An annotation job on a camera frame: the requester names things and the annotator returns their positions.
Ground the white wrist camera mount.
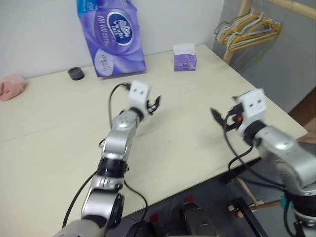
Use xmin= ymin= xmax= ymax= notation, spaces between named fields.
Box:
xmin=127 ymin=80 xmax=152 ymax=116
xmin=237 ymin=88 xmax=269 ymax=132

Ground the black metal floor bar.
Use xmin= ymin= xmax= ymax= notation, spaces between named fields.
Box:
xmin=227 ymin=197 xmax=269 ymax=237

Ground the bunch of clothes hangers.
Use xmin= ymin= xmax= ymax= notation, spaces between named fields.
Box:
xmin=222 ymin=13 xmax=282 ymax=46

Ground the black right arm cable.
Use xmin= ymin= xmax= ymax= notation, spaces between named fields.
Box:
xmin=223 ymin=95 xmax=292 ymax=194

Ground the teal strap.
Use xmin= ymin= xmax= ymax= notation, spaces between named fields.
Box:
xmin=279 ymin=194 xmax=292 ymax=211

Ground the small purple tissue box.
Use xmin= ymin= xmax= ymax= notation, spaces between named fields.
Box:
xmin=172 ymin=43 xmax=198 ymax=72

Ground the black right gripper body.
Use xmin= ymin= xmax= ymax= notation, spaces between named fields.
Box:
xmin=226 ymin=105 xmax=244 ymax=132

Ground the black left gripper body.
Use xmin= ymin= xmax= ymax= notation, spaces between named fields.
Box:
xmin=145 ymin=98 xmax=155 ymax=115

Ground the bamboo clothes rack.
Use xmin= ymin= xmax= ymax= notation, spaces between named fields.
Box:
xmin=223 ymin=0 xmax=316 ymax=62

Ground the light wooden base beam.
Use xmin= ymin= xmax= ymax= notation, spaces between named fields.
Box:
xmin=236 ymin=176 xmax=282 ymax=212

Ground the white wire hanger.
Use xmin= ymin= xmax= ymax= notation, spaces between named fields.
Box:
xmin=226 ymin=8 xmax=275 ymax=51

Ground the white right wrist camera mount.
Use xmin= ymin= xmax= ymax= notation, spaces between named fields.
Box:
xmin=237 ymin=88 xmax=269 ymax=132

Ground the large purple tissue pack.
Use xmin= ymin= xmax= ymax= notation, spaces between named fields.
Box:
xmin=75 ymin=0 xmax=147 ymax=78

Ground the pink cloth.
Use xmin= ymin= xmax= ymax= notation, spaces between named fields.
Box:
xmin=0 ymin=75 xmax=27 ymax=101

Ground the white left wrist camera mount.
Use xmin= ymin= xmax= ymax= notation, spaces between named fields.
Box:
xmin=127 ymin=80 xmax=152 ymax=116

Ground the dark grey rounded shape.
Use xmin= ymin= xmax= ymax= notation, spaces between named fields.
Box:
xmin=126 ymin=220 xmax=160 ymax=237
xmin=181 ymin=201 xmax=216 ymax=237

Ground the black round lid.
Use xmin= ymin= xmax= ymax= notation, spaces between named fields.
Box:
xmin=67 ymin=67 xmax=85 ymax=81

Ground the green wire hanger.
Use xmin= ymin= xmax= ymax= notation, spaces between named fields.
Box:
xmin=213 ymin=20 xmax=237 ymax=40

